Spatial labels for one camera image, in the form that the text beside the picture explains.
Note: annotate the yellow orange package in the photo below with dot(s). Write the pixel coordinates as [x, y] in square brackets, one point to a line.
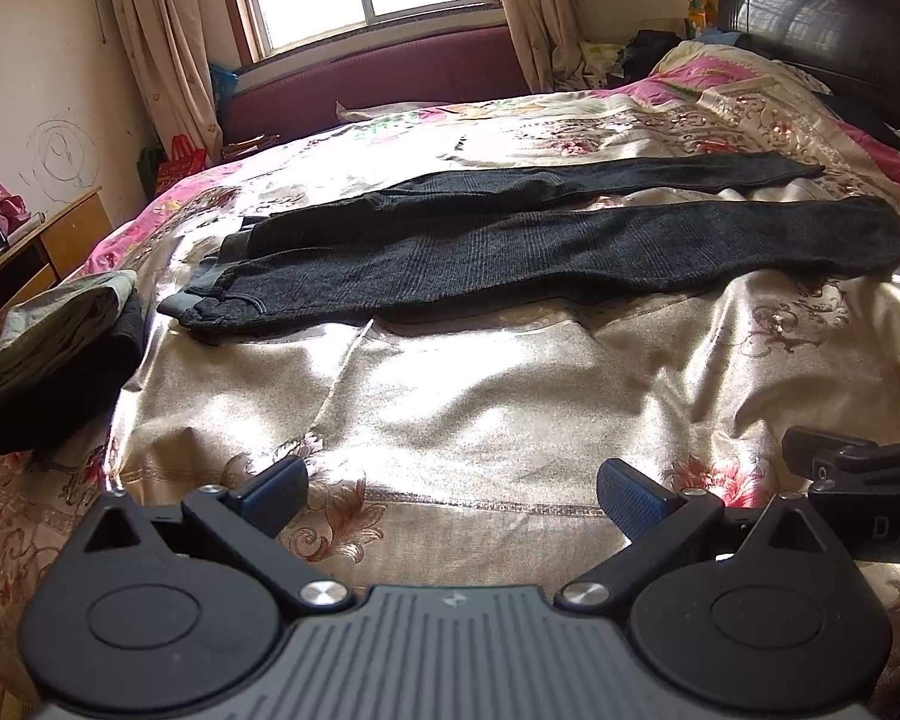
[702, 15]

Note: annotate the red shopping bag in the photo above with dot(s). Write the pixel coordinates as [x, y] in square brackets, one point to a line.
[185, 160]

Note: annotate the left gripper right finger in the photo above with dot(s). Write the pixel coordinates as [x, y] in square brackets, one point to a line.
[665, 531]

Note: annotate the folded olive and black clothes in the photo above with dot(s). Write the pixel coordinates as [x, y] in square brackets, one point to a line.
[64, 356]

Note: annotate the wooden tv cabinet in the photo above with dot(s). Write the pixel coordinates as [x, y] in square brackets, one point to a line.
[51, 251]

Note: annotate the pink cloth behind tv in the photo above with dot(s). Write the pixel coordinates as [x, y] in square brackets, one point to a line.
[13, 211]

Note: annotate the right beige floral curtain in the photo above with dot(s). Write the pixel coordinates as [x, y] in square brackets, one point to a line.
[547, 37]

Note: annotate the dark grey knit pants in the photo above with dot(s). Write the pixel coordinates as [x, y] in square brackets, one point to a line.
[473, 239]

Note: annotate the beige floral curtain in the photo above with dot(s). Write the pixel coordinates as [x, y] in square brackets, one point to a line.
[547, 37]
[166, 46]

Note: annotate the dark clothes pile on nightstand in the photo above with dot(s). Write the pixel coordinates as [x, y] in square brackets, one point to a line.
[644, 51]

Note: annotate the maroon padded window bench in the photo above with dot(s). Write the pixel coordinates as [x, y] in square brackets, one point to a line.
[455, 67]

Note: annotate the pink floral pillow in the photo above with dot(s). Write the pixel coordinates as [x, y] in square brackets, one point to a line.
[695, 65]

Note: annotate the left beige floral curtain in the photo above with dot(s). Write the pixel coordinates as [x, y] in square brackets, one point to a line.
[166, 46]

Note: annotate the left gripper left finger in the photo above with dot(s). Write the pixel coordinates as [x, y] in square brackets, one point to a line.
[240, 528]

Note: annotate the floral satin bedspread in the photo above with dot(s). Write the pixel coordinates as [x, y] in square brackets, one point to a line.
[466, 452]

